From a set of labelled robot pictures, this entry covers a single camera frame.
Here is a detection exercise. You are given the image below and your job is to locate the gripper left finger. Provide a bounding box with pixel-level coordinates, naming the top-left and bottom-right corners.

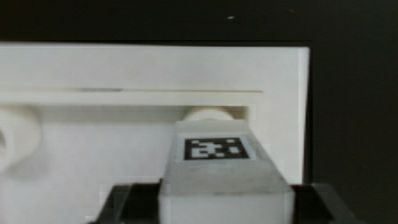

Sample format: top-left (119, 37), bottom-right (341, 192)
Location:
top-left (87, 183), bottom-right (160, 224)

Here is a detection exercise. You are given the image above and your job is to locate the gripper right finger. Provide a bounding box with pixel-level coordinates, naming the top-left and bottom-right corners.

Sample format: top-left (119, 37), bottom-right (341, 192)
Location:
top-left (293, 183), bottom-right (359, 224)

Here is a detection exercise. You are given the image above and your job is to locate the white table leg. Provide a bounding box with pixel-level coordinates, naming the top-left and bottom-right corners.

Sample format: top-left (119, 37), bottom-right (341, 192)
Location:
top-left (158, 113), bottom-right (296, 224)

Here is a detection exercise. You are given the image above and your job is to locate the white square tabletop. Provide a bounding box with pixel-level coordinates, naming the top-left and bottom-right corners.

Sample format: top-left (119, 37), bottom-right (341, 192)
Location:
top-left (0, 44), bottom-right (309, 224)

